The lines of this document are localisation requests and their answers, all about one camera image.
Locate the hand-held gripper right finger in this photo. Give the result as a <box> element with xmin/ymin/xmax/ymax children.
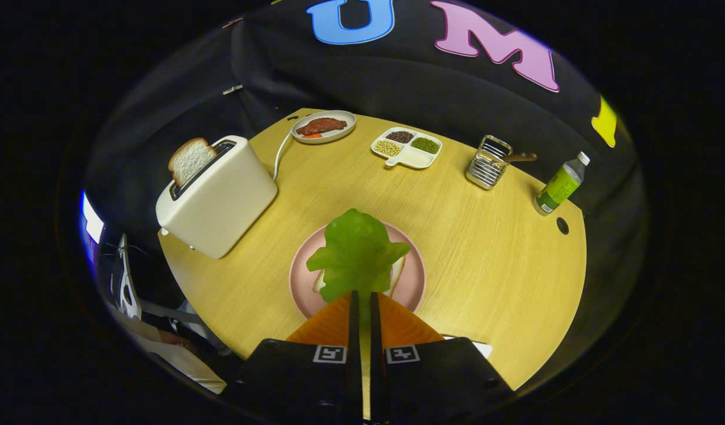
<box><xmin>369</xmin><ymin>292</ymin><xmax>514</xmax><ymax>425</ymax></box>

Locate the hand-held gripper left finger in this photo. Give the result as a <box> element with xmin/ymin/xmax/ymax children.
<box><xmin>221</xmin><ymin>290</ymin><xmax>363</xmax><ymax>425</ymax></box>

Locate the green lettuce leaf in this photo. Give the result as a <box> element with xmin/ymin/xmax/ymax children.
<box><xmin>306</xmin><ymin>208</ymin><xmax>411</xmax><ymax>305</ymax></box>

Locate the toasted bread slice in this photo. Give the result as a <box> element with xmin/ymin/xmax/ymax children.
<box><xmin>168</xmin><ymin>138</ymin><xmax>218</xmax><ymax>188</ymax></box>

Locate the pink plate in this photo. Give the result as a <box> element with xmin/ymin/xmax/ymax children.
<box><xmin>289</xmin><ymin>221</ymin><xmax>427</xmax><ymax>321</ymax></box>

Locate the white bread slice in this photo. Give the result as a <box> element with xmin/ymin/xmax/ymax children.
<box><xmin>312</xmin><ymin>255</ymin><xmax>407</xmax><ymax>298</ymax></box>

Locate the square white plate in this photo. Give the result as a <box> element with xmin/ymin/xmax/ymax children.
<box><xmin>444</xmin><ymin>335</ymin><xmax>493</xmax><ymax>359</ymax></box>

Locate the white toaster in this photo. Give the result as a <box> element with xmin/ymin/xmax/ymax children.
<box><xmin>156</xmin><ymin>135</ymin><xmax>278</xmax><ymax>260</ymax></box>

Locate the white divided dish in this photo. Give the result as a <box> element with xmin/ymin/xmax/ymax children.
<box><xmin>371</xmin><ymin>126</ymin><xmax>443</xmax><ymax>170</ymax></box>

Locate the white and black device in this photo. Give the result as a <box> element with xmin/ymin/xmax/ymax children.
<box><xmin>116</xmin><ymin>233</ymin><xmax>143</xmax><ymax>321</ymax></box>

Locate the brown meat slice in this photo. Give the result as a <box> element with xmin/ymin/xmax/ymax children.
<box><xmin>296</xmin><ymin>117</ymin><xmax>348</xmax><ymax>136</ymax></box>

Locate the round white plate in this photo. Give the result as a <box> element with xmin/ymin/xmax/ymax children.
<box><xmin>291</xmin><ymin>110</ymin><xmax>357</xmax><ymax>145</ymax></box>

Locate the green label plastic bottle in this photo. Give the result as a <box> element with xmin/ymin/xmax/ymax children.
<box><xmin>534</xmin><ymin>151</ymin><xmax>591</xmax><ymax>216</ymax></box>

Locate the black backdrop cloth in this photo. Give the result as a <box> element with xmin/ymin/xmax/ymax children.
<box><xmin>82</xmin><ymin>0</ymin><xmax>652</xmax><ymax>331</ymax></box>

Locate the lit computer monitor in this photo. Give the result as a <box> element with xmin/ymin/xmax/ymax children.
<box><xmin>79</xmin><ymin>190</ymin><xmax>105</xmax><ymax>266</ymax></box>

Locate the metal wire basket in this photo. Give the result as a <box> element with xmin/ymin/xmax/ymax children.
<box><xmin>465</xmin><ymin>135</ymin><xmax>513</xmax><ymax>190</ymax></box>

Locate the white toaster cable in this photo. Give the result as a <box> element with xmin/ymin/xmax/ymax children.
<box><xmin>272</xmin><ymin>131</ymin><xmax>294</xmax><ymax>181</ymax></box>

